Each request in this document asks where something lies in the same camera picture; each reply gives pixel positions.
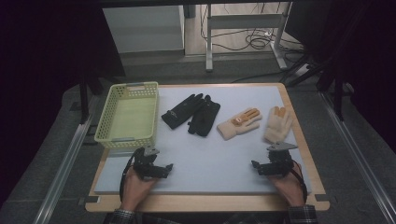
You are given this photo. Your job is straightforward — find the white cabinet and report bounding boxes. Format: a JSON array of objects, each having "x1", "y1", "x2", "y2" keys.
[{"x1": 102, "y1": 5, "x2": 186, "y2": 54}]

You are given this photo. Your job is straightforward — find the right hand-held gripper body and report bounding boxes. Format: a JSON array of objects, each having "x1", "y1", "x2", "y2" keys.
[{"x1": 261, "y1": 141, "x2": 299, "y2": 179}]

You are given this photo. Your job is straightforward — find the metal floor rail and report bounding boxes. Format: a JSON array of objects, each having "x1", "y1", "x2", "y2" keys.
[
  {"x1": 32, "y1": 113, "x2": 95, "y2": 224},
  {"x1": 319, "y1": 91, "x2": 396, "y2": 224}
]

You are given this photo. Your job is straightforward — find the wooden table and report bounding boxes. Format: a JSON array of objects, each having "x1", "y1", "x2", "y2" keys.
[{"x1": 84, "y1": 81, "x2": 331, "y2": 214}]

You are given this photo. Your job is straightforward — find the person's right hand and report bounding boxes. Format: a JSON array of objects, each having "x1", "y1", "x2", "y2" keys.
[{"x1": 268, "y1": 161, "x2": 306, "y2": 208}]

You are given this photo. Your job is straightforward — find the person's left hand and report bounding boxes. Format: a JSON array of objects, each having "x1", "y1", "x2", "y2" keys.
[{"x1": 120, "y1": 167, "x2": 159, "y2": 212}]

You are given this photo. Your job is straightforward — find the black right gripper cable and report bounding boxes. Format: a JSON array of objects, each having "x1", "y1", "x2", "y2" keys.
[{"x1": 290, "y1": 159, "x2": 309, "y2": 204}]

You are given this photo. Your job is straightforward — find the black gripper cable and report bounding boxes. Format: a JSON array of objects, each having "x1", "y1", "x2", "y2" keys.
[
  {"x1": 119, "y1": 148, "x2": 139, "y2": 202},
  {"x1": 290, "y1": 159, "x2": 309, "y2": 204}
]

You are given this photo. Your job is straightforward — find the beige glove with orange fingertips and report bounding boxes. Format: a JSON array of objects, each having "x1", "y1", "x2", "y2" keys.
[{"x1": 263, "y1": 105, "x2": 294, "y2": 144}]

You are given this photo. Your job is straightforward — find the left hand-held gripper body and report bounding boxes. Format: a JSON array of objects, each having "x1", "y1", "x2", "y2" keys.
[{"x1": 133, "y1": 146, "x2": 166, "y2": 180}]

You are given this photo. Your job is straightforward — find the black glove with emblem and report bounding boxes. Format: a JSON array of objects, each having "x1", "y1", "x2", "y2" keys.
[{"x1": 161, "y1": 92, "x2": 207, "y2": 131}]

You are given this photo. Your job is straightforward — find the green plastic basket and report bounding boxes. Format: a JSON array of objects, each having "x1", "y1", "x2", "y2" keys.
[{"x1": 93, "y1": 81, "x2": 160, "y2": 149}]

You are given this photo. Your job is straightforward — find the beige glove with brown palm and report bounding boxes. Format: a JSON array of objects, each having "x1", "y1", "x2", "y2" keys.
[{"x1": 216, "y1": 107, "x2": 263, "y2": 141}]

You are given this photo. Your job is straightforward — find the plain black glove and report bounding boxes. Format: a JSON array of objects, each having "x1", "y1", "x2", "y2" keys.
[{"x1": 187, "y1": 94, "x2": 221, "y2": 137}]

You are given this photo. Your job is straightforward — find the white foam mat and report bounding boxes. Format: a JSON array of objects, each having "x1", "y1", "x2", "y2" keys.
[{"x1": 93, "y1": 85, "x2": 313, "y2": 196}]

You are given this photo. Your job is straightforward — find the tangled black floor cables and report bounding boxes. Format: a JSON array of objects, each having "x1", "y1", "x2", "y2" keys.
[{"x1": 200, "y1": 3, "x2": 305, "y2": 54}]

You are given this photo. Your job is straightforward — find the black tripod stand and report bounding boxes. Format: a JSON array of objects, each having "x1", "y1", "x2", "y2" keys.
[{"x1": 281, "y1": 50, "x2": 345, "y2": 121}]

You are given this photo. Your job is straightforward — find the grey metal desk frame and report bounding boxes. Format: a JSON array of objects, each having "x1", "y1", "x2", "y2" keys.
[{"x1": 205, "y1": 2, "x2": 294, "y2": 73}]

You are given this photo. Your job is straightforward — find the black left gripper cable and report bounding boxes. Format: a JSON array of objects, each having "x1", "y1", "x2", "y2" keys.
[{"x1": 119, "y1": 148, "x2": 139, "y2": 202}]

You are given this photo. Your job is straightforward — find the black stand leg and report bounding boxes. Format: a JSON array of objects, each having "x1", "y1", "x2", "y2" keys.
[{"x1": 78, "y1": 74, "x2": 105, "y2": 125}]

